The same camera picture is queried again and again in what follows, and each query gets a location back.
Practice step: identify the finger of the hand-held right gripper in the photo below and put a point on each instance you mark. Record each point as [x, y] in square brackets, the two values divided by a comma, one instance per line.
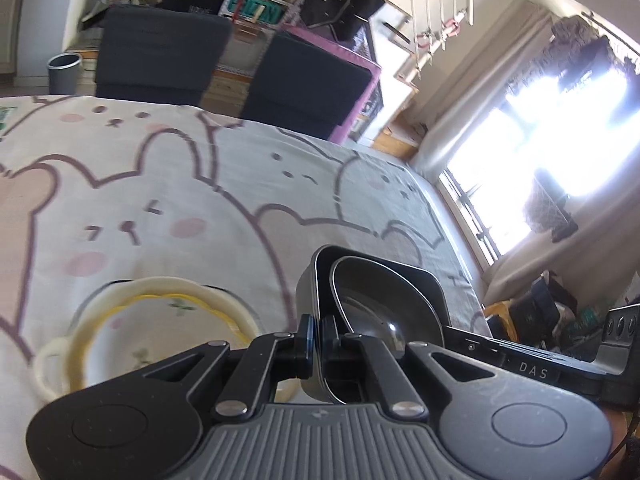
[470, 347]

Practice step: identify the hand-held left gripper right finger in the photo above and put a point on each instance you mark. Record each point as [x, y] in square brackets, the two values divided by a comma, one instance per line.
[328, 347]

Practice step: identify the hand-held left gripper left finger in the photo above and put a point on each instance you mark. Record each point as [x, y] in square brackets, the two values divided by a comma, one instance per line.
[307, 346]

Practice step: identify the square steel tray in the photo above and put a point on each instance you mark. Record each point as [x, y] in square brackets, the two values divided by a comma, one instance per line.
[310, 285]

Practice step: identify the teardrop steel bowl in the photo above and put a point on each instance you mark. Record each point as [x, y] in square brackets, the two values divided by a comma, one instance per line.
[380, 305]

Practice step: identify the yellow-rimmed floral bowl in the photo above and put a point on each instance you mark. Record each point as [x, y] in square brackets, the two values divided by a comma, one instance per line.
[150, 330]

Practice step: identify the yellow bag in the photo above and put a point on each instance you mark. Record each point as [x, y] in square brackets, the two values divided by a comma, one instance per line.
[500, 315]

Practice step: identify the dark blue bag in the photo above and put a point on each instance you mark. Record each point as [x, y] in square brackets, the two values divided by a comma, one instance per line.
[545, 305]

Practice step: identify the beige curtain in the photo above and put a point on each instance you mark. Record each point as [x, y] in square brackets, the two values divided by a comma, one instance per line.
[475, 100]
[550, 260]

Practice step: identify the black window railing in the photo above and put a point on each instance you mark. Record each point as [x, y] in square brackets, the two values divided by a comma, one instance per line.
[475, 220]

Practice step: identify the black mesh bag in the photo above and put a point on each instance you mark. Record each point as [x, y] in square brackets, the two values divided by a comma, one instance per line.
[550, 205]

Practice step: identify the bear print tablecloth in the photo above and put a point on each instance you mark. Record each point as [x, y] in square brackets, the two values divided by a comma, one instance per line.
[200, 185]

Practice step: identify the pink fabric cabinet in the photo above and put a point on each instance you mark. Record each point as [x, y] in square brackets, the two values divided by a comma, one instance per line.
[340, 130]

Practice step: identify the dark grey chair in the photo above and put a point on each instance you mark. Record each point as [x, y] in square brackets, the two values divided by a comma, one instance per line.
[305, 85]
[160, 55]

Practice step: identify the teal sign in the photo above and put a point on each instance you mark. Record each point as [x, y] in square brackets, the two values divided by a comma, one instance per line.
[255, 7]

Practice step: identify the white drying rack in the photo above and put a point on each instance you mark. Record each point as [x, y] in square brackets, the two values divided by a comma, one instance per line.
[440, 0]

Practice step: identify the grey trash bin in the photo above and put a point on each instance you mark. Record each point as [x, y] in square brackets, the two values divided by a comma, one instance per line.
[65, 75]

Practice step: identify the green snack packet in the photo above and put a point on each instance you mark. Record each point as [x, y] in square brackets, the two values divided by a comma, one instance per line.
[5, 120]

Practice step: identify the beige kitchen cabinet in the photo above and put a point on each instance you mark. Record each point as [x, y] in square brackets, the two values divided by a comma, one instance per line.
[7, 35]

